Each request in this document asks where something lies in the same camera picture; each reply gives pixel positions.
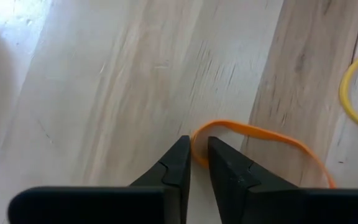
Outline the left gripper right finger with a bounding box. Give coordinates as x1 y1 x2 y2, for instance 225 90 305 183
207 136 358 224

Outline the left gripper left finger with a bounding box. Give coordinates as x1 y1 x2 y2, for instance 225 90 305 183
7 135 191 224

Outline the orange rubber band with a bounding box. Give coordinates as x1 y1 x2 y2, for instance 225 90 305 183
190 119 337 189

